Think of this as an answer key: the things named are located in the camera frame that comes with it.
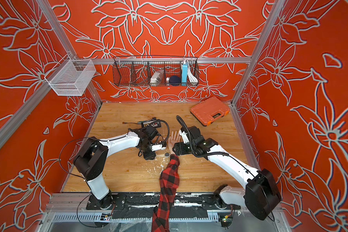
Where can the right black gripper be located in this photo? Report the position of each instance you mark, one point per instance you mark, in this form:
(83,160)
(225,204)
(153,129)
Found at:
(182,150)

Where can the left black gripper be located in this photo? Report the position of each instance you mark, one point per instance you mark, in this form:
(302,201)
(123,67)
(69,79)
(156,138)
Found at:
(151,156)

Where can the beige wrist watch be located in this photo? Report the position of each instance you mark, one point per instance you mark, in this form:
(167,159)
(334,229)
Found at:
(163,153)

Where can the red black plaid sleeve forearm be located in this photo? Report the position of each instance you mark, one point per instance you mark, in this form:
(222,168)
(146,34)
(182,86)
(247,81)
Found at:
(169,182)

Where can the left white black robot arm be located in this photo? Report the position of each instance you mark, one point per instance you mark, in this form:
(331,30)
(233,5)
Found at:
(91,159)

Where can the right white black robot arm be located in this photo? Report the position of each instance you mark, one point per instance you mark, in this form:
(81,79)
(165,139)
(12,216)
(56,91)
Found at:
(260,194)

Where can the pale mannequin hand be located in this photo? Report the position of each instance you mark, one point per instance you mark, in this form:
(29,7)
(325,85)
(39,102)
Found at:
(175,137)

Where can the orange plastic tool case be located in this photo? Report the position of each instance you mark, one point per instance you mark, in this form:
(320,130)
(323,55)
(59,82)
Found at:
(210,110)

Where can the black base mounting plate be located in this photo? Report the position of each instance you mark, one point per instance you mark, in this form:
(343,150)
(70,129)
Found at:
(125,200)

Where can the clear plastic bag item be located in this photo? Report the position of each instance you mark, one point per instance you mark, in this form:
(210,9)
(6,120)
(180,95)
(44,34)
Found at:
(157,78)

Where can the dark blue round object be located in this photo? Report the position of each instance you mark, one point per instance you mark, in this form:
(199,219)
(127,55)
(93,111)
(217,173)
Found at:
(175,80)

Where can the clear plastic bin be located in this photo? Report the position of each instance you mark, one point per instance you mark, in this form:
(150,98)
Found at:
(71,78)

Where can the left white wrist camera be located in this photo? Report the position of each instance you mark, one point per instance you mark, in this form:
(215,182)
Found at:
(159,147)

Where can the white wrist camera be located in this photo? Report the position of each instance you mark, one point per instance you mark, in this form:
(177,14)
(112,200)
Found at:
(184,136)
(159,147)

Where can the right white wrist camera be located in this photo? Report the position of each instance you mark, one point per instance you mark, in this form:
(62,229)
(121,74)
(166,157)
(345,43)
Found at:
(184,136)

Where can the black wire basket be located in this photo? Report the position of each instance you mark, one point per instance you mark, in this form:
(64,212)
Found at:
(155,71)

